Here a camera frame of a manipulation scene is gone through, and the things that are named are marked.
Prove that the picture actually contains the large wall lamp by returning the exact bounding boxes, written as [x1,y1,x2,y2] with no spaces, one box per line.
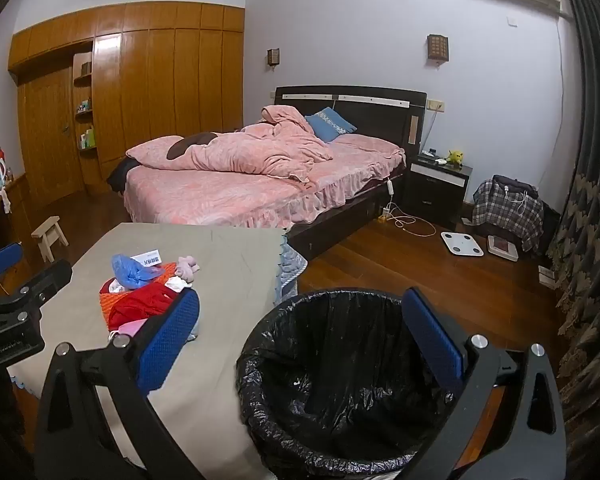
[426,34,450,66]

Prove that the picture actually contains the wooden wardrobe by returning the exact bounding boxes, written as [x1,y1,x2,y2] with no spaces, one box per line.
[8,1,246,211]

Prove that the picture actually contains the blue pillow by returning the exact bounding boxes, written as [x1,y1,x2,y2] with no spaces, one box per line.
[305,107,357,142]

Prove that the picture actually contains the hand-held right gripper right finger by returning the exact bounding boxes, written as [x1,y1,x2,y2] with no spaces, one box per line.
[401,287,567,480]

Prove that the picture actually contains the pink cloth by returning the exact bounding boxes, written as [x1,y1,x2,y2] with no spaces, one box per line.
[176,256,201,281]

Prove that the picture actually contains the plaid cloth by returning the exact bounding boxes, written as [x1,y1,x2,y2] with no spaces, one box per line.
[472,178,545,253]

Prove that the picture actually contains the orange knitted pad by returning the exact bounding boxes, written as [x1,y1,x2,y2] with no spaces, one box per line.
[98,261,180,331]

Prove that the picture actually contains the white bathroom scale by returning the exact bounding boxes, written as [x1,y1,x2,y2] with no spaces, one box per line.
[440,231,483,259]

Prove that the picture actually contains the blue plastic bag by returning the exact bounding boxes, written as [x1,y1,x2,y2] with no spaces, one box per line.
[111,254,166,290]

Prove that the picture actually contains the pink pillow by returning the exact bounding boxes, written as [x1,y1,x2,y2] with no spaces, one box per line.
[334,133,402,154]

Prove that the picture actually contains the red cloth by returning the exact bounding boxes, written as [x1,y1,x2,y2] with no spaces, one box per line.
[107,284,183,332]

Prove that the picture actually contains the patterned dark curtain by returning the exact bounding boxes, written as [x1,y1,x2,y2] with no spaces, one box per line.
[550,0,600,480]

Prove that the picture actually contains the dark wooden bed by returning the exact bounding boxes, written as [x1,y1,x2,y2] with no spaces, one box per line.
[107,85,428,261]

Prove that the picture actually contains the white paper box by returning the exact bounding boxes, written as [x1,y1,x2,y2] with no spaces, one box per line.
[130,249,162,267]

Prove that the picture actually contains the wooden desk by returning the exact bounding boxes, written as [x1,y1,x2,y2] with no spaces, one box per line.
[0,172,31,261]

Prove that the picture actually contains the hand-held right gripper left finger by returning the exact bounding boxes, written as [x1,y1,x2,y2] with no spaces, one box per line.
[34,290,206,480]

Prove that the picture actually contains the small wooden stool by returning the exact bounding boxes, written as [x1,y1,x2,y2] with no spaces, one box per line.
[31,216,70,263]

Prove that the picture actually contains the red-topped scale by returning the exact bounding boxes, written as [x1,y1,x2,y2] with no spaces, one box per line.
[486,235,520,262]

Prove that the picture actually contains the pink bedsheet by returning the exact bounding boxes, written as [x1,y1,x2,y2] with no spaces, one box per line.
[124,135,407,228]

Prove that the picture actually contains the dark cloth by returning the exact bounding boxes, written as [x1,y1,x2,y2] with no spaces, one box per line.
[106,157,141,193]

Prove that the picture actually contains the blue quilted mat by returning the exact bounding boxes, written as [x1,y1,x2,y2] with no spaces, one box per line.
[272,237,308,306]

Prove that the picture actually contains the dark nightstand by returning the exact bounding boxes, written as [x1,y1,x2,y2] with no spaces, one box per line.
[404,152,473,231]

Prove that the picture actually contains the pink quilt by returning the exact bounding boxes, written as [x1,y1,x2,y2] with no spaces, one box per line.
[125,106,333,181]

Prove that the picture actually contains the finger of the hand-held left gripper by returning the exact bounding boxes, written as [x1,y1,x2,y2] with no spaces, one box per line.
[0,261,74,333]
[0,242,25,281]

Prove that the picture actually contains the trash bin with black bag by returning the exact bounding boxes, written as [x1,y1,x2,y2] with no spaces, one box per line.
[235,287,471,480]

